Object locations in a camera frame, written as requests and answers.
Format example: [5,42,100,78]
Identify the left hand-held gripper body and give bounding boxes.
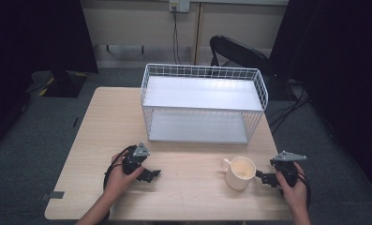
[121,142,151,176]

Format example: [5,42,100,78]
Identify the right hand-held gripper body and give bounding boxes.
[269,150,307,188]

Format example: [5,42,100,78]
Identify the white cup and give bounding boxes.
[221,156,258,192]

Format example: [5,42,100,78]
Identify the person's left hand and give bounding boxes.
[103,152,146,204]

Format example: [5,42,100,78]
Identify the person's right hand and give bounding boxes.
[275,161,308,214]

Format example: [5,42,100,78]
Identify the grey floor tape strip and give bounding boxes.
[39,190,66,202]

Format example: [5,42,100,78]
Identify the black stand base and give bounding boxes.
[42,69,88,98]

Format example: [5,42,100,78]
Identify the black curtain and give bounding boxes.
[268,0,372,201]
[0,0,99,158]

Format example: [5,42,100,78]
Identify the black chair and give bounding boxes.
[209,35,277,80]

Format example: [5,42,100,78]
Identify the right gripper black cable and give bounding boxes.
[295,170,313,211]

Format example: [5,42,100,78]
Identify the black floor cables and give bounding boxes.
[266,84,311,136]

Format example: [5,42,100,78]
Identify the white wire shelf rack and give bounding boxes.
[140,63,269,145]

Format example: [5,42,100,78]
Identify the black wall cable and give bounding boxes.
[171,7,182,66]

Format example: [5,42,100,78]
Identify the white wall socket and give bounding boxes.
[169,0,191,14]

